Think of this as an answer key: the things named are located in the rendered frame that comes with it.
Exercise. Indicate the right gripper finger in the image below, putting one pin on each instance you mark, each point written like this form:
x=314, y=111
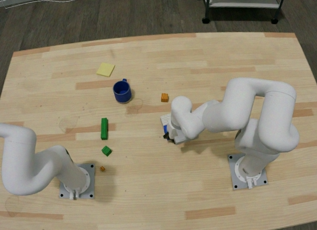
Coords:
x=166, y=136

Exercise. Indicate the green cube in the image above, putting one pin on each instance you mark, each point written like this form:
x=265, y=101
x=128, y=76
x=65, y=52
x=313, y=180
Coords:
x=106, y=151

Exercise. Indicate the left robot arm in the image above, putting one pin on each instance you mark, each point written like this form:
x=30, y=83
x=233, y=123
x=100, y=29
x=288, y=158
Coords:
x=27, y=173

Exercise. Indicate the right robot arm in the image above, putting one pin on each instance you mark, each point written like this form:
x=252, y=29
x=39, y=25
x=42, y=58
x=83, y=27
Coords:
x=262, y=140

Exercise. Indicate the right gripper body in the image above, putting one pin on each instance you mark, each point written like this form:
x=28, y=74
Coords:
x=171, y=130

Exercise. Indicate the dark blue mug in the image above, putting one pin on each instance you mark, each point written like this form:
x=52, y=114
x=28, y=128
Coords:
x=122, y=91

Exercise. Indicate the pale yellow square tile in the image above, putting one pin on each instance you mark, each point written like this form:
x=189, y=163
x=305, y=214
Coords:
x=105, y=69

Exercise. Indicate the green rectangular bar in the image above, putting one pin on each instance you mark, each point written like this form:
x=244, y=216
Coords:
x=104, y=122

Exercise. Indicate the orange wooden cube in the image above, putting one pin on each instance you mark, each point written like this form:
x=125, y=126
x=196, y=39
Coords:
x=164, y=97

